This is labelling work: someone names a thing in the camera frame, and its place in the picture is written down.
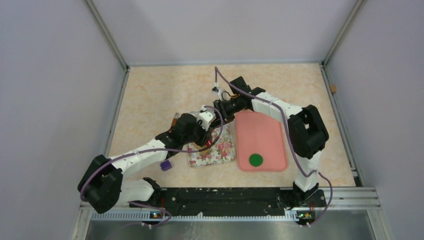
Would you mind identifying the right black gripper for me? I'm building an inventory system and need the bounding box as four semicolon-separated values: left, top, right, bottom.
211;96;243;130

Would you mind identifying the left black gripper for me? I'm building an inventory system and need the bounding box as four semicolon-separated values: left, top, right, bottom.
182;117;213;147

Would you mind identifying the wooden rolling pin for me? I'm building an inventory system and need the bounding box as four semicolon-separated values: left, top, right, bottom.
192;143;212;157

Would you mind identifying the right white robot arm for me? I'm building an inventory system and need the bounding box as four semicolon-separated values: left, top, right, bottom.
213;76;329;206

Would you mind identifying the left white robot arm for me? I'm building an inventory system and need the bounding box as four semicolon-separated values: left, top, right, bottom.
77;109;224;214

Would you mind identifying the green dough disc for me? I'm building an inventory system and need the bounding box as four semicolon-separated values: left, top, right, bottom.
248;153;264;167

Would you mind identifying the floral rectangular tray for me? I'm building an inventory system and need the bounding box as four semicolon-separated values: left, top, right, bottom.
187;124;236;168

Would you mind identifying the pink plastic tray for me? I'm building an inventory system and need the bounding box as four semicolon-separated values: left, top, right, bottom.
235;110;288;172

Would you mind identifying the purple cube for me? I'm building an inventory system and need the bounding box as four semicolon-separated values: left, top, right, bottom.
160;159;173;172

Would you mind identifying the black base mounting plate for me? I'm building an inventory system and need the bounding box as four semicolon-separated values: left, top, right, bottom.
144;187;327;218

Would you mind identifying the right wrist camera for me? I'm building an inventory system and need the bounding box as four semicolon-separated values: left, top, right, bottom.
211;86;223;95

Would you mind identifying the metal scraper wooden handle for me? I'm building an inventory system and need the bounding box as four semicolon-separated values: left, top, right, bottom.
169;112;180;132

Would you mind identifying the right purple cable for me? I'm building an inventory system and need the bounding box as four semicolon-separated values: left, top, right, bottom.
214;66;333;228

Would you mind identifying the small brown wall clip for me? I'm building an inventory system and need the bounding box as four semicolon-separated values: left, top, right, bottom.
329;84;337;94

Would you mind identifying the aluminium frame rail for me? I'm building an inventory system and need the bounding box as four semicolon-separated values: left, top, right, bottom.
71;187;394;240

